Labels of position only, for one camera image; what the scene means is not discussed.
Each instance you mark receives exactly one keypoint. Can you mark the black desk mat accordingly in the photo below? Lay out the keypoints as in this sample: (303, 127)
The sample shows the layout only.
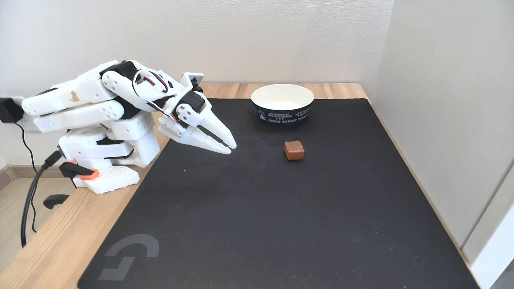
(281, 208)

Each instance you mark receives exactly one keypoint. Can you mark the wooden baseboard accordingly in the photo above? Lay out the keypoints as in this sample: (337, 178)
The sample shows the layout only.
(24, 171)

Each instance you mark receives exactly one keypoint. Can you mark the brown cube toy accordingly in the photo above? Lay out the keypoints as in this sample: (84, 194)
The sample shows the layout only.
(294, 150)

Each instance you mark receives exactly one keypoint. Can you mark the black power adapter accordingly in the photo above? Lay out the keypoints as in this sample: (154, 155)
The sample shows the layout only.
(9, 110)

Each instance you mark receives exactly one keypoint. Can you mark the black and orange clamp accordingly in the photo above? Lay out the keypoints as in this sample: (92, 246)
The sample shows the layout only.
(74, 170)

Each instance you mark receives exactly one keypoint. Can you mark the navy and white paper bowl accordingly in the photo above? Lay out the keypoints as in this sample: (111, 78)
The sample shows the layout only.
(281, 100)

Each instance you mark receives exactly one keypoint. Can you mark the white wall outlet plate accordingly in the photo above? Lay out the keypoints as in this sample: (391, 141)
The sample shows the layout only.
(26, 126)

